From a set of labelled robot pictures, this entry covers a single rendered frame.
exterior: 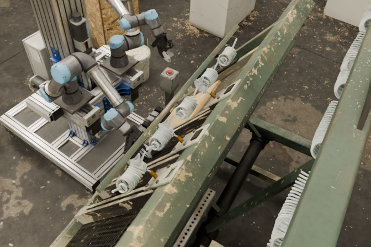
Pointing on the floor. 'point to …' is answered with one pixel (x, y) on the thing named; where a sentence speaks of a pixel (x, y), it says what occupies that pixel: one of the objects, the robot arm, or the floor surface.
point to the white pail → (142, 56)
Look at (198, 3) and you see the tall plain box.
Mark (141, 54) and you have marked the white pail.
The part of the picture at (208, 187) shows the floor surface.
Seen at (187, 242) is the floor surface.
